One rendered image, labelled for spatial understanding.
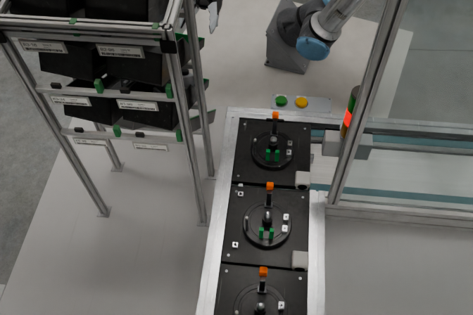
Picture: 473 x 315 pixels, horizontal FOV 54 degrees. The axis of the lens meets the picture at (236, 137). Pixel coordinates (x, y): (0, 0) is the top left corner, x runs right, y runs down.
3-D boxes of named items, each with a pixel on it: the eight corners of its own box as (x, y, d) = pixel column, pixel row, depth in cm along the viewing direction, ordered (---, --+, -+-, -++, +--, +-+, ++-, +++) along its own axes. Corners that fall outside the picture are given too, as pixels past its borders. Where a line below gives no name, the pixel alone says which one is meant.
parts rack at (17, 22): (113, 161, 160) (19, -47, 94) (217, 169, 157) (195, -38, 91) (96, 216, 148) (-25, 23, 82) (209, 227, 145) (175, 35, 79)
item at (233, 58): (218, -13, 218) (218, -18, 215) (411, 36, 196) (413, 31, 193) (145, 93, 181) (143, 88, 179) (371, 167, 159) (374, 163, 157)
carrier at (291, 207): (230, 188, 142) (229, 167, 132) (309, 195, 140) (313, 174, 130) (220, 264, 129) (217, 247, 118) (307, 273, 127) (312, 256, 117)
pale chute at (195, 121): (177, 114, 155) (179, 100, 154) (214, 121, 153) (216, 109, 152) (142, 124, 128) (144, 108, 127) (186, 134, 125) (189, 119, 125)
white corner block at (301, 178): (294, 176, 144) (295, 170, 141) (309, 178, 144) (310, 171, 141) (294, 190, 142) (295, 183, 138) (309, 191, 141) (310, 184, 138)
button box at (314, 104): (270, 104, 168) (271, 93, 162) (329, 108, 166) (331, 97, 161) (269, 119, 164) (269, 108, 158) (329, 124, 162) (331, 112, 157)
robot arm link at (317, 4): (322, 18, 178) (352, 3, 168) (315, 43, 171) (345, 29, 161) (303, -4, 172) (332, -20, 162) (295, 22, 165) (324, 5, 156)
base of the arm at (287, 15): (281, 2, 179) (300, -9, 171) (305, 26, 186) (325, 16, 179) (272, 31, 172) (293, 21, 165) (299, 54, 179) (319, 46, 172)
